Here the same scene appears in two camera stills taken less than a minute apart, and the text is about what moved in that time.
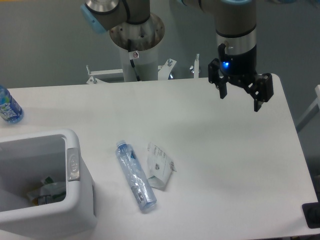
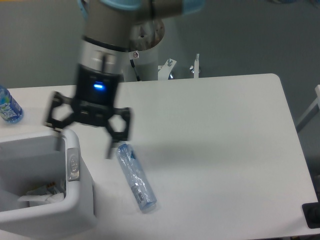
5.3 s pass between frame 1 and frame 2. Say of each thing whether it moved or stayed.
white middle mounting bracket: stayed
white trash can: stayed
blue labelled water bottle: stayed
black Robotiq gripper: moved
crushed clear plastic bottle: stayed
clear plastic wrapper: moved
